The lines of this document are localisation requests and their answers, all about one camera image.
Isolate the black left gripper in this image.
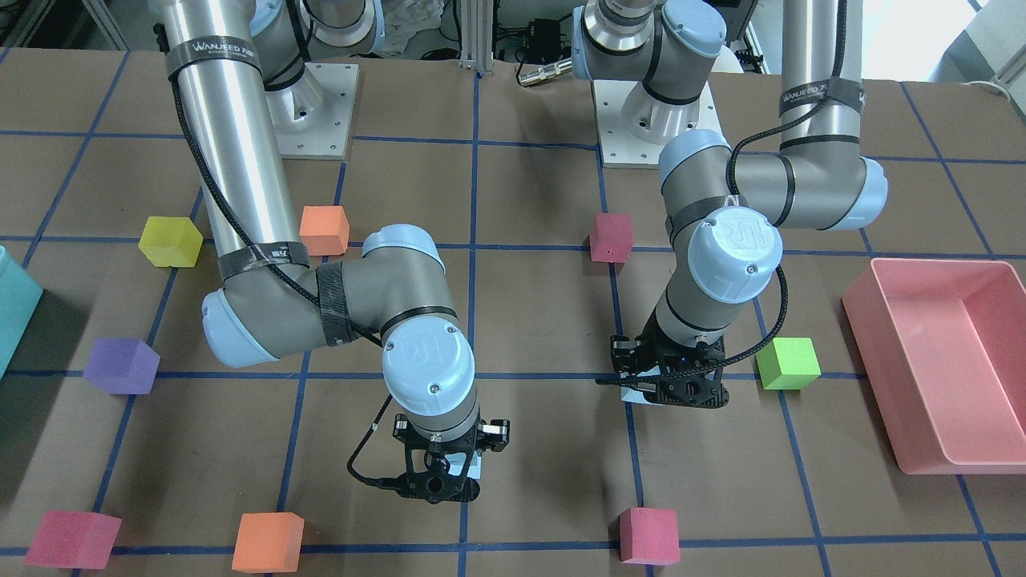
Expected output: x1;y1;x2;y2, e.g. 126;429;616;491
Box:
611;333;729;409

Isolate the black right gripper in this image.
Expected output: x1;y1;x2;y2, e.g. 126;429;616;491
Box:
392;417;511;504

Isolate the light blue foam block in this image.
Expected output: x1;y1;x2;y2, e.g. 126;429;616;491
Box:
620;386;652;405
464;450;483;502

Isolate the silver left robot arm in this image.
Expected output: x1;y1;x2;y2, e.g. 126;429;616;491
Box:
605;1;887;409

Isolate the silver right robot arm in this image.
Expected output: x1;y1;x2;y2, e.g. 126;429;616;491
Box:
149;1;510;503

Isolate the green foam block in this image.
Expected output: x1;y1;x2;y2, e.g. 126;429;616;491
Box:
755;337;822;390

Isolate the magenta foam block far centre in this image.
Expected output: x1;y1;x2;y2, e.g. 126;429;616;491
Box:
588;211;634;264

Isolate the magenta foam block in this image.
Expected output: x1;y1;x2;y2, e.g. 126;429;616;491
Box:
588;211;634;264
618;506;681;567
25;510;122;570

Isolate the orange foam block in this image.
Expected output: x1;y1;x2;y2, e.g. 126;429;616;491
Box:
300;205;349;256
232;512;305;574

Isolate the pink plastic bin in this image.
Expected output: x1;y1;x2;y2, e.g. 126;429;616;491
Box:
842;258;1025;474

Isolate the purple foam block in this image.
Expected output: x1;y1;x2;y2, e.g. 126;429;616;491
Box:
83;337;160;394

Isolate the yellow foam block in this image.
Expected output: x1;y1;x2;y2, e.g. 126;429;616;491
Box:
139;216;203;268

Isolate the teal plastic bin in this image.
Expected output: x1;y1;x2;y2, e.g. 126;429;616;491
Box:
1;246;43;377

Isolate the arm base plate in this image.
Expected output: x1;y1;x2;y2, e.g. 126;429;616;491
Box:
592;79;722;169
266;63;359;160

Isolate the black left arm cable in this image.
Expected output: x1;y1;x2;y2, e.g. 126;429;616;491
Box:
595;0;850;389

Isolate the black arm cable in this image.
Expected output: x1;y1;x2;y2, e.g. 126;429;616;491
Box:
595;0;850;389
152;24;402;490

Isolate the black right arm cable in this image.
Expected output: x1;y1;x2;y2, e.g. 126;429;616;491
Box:
152;24;402;490

